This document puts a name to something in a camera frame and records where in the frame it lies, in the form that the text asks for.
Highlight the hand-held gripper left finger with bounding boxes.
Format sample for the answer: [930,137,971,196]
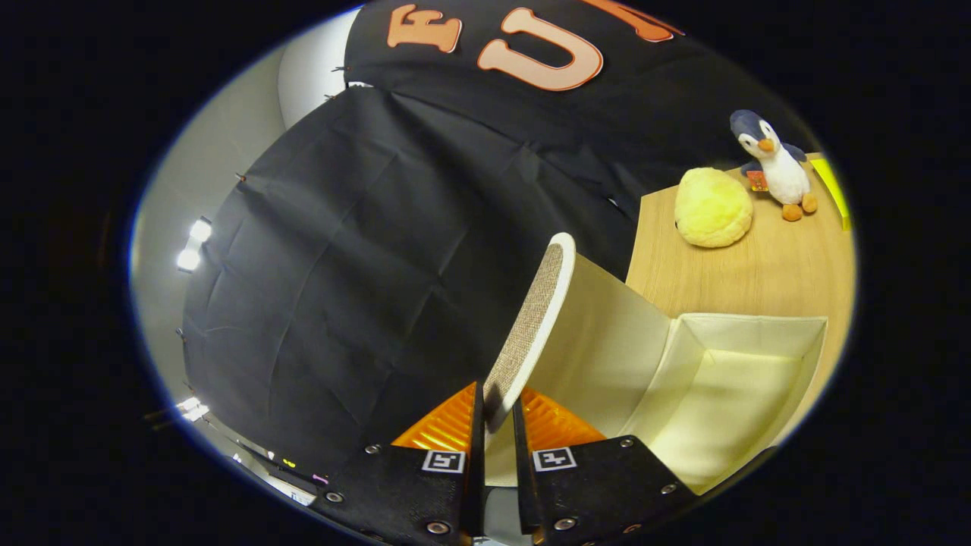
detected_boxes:
[311,381,486,546]

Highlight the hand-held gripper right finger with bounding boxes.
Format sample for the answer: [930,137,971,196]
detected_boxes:
[512,387,699,546]

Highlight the beige fabric storage box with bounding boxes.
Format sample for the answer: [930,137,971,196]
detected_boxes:
[482,231,829,497]

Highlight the yellow bun plush toy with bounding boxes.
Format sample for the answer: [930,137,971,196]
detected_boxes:
[674,168,755,249]

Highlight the narrow ceiling light strip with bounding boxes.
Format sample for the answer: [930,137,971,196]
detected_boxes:
[176,218,213,272]

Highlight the penguin plush toy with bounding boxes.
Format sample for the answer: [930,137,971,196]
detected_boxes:
[730,109,819,222]

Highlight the yellow book with red label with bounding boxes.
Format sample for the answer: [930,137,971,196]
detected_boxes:
[810,155,852,231]

